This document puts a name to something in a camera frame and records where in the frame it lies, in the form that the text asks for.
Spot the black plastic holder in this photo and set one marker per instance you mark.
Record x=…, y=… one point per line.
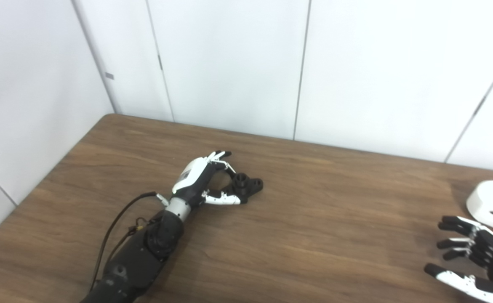
x=250, y=187

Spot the round white cylinder piece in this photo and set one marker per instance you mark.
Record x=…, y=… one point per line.
x=488, y=198

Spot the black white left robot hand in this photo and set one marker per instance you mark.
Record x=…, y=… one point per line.
x=193, y=181

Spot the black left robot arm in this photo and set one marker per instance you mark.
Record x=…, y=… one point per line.
x=141, y=261

